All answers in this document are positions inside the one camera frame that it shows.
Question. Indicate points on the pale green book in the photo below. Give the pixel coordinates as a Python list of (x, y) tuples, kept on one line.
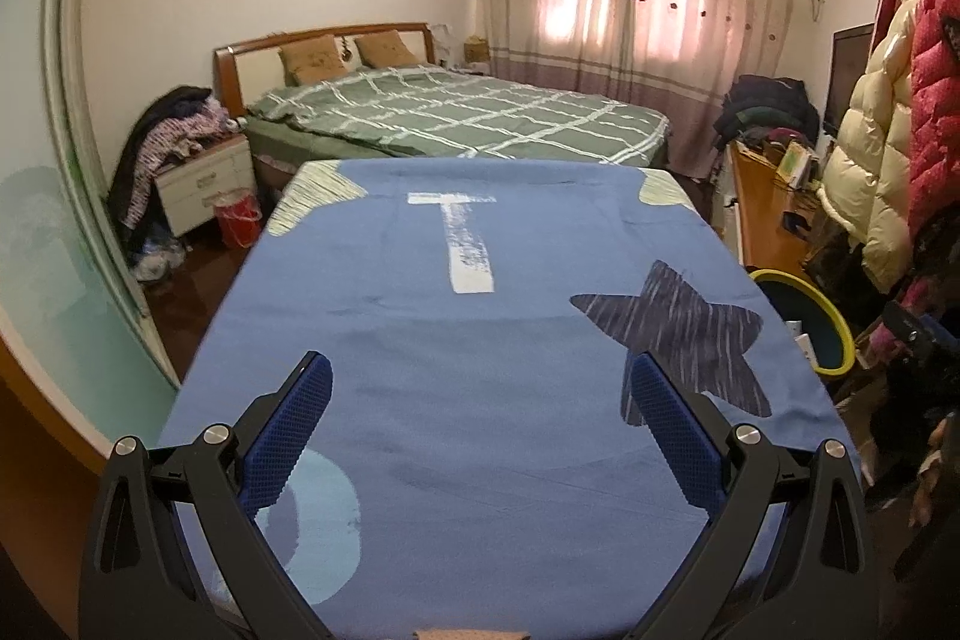
[(793, 164)]

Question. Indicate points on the hanging headboard charm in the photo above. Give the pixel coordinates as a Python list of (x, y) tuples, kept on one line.
[(346, 49)]

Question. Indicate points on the pile of dark clothes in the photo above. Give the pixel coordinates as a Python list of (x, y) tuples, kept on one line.
[(765, 108)]

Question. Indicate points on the green plaid duvet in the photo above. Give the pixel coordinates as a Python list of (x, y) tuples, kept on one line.
[(487, 115)]

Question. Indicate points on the pink floral garment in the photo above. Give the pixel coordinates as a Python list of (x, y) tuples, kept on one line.
[(919, 287)]

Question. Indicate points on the pile of clothes on nightstand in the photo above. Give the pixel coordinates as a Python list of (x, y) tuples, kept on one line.
[(161, 138)]

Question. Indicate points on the black jacket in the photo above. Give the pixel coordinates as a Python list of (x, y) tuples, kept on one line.
[(892, 460)]

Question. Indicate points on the red puffer jacket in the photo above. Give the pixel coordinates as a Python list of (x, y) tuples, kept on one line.
[(937, 85)]

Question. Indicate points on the cream puffer jacket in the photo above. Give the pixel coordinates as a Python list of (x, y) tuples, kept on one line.
[(870, 145)]

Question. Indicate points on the wooden side desk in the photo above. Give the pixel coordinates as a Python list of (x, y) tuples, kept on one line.
[(765, 212)]

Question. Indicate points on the white bedside lamp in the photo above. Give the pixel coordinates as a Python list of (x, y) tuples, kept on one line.
[(443, 46)]

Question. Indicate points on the blue star print tablecloth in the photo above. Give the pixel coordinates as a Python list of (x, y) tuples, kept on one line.
[(525, 347)]

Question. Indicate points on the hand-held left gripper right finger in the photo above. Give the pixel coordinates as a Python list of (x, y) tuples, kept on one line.
[(675, 430)]

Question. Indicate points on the white plastic bags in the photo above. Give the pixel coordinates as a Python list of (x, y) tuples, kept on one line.
[(157, 257)]

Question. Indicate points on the person's right hand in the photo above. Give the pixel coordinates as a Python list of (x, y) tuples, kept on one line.
[(928, 497)]

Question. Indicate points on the black television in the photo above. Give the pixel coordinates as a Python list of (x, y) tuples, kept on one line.
[(851, 78)]

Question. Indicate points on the red bucket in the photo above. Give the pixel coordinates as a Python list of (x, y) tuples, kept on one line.
[(238, 224)]

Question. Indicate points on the yellow woven lamp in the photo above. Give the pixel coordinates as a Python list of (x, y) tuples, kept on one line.
[(476, 51)]

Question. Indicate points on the wooden bed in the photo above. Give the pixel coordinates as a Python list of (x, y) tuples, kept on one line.
[(232, 70)]

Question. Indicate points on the brown pillow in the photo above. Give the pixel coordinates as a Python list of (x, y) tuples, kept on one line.
[(313, 59), (386, 49)]

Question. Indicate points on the yellow rimmed waste bin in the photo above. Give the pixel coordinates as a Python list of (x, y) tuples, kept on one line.
[(817, 321)]

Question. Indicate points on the white nightstand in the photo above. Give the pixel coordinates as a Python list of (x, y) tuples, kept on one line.
[(202, 183)]

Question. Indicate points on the glass wardrobe sliding door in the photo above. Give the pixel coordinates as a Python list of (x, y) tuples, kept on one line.
[(45, 235)]

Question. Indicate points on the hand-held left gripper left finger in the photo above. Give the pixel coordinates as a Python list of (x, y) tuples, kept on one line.
[(289, 430)]

